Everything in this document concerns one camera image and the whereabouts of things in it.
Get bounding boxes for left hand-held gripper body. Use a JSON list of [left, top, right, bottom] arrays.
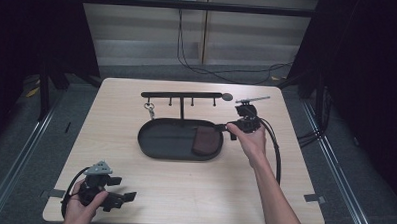
[[77, 159, 127, 213]]

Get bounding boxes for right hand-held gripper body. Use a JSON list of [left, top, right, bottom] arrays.
[[226, 94, 271, 133]]

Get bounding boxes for black tray with hook stand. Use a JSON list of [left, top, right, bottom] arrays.
[[137, 89, 234, 163]]

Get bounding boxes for silver key ring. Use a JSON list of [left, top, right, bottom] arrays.
[[143, 102, 157, 122]]

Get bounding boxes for person's right hand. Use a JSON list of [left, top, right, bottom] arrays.
[[225, 122, 269, 169]]

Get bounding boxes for person's left hand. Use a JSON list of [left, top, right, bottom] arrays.
[[62, 178, 110, 224]]

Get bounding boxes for grey tape patch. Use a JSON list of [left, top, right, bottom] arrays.
[[302, 193, 328, 205], [38, 187, 67, 200]]

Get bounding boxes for black metal stand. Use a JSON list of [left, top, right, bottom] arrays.
[[35, 64, 103, 124]]

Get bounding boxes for yellow floor scrap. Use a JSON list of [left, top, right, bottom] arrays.
[[25, 85, 41, 98]]

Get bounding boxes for black horizontal bar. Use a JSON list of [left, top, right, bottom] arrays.
[[79, 0, 318, 19]]

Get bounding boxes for left hand-held gripper cable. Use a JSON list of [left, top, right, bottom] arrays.
[[60, 165, 92, 220]]

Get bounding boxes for hand-held gripper cable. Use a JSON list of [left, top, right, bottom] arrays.
[[60, 165, 92, 220], [256, 116, 284, 187]]

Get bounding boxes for right hand-held gripper cable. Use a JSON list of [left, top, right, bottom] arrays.
[[256, 116, 284, 187]]

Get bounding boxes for black wall cable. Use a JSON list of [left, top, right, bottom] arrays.
[[174, 7, 295, 87]]

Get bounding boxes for bundle of black floor cables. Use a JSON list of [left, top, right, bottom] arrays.
[[296, 127, 324, 149]]

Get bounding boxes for metal floor rail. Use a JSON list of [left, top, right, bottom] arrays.
[[0, 91, 65, 224], [297, 99, 379, 224]]

